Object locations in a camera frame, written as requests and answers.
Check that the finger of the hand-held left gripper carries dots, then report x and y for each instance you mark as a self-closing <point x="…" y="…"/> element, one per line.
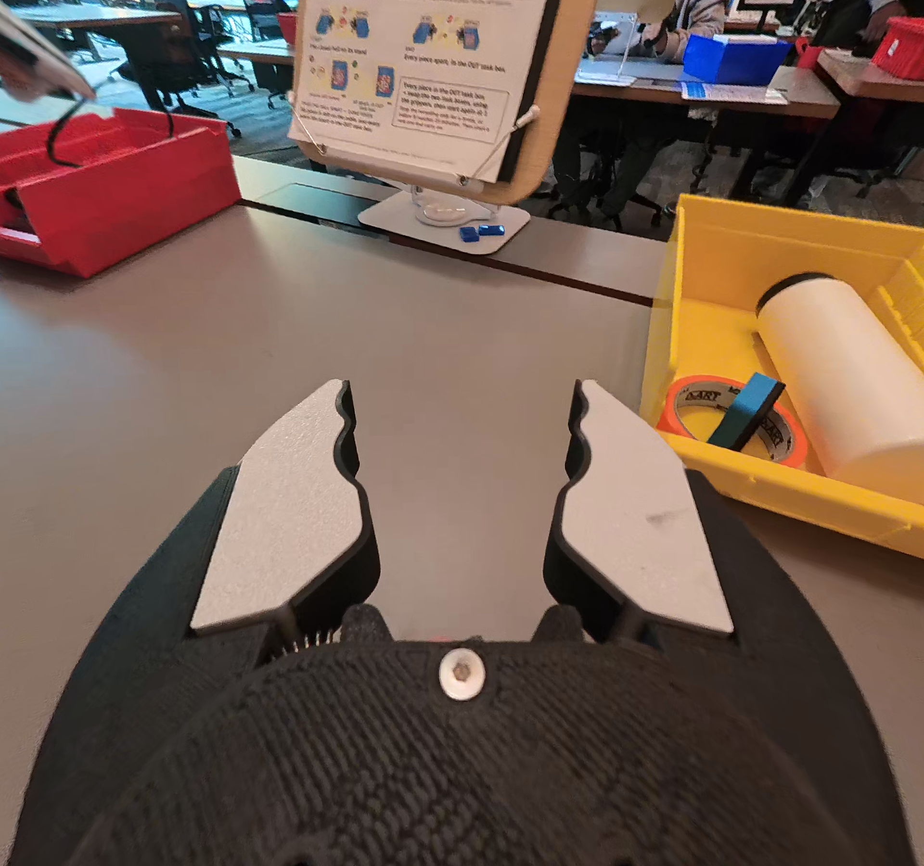
<point x="36" y="58"/>

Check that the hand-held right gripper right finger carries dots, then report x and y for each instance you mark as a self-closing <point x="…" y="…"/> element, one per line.
<point x="643" y="534"/>

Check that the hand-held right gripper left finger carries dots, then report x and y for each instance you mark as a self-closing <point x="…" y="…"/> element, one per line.
<point x="289" y="527"/>

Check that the orange tape roll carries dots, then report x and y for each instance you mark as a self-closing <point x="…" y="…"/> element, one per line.
<point x="693" y="407"/>

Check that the blue and black sponge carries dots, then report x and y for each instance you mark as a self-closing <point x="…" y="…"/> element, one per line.
<point x="747" y="412"/>

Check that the red plastic bin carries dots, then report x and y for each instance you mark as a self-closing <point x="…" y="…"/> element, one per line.
<point x="130" y="210"/>
<point x="903" y="51"/>

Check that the yellow plastic bin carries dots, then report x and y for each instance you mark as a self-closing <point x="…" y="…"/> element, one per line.
<point x="693" y="303"/>

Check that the white cylinder with black cap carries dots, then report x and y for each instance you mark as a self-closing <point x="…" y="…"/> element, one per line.
<point x="852" y="375"/>

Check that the black office chair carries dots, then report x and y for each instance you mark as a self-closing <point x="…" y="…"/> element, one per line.
<point x="181" y="29"/>

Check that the white stand base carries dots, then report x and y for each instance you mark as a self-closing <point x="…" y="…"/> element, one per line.
<point x="419" y="224"/>

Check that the blue clip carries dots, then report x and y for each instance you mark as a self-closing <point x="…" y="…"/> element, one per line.
<point x="484" y="233"/>

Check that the instruction sheet board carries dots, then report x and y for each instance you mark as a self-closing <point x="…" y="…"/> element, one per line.
<point x="419" y="44"/>

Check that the blue plastic bin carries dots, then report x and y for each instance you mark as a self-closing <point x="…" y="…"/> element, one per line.
<point x="737" y="58"/>

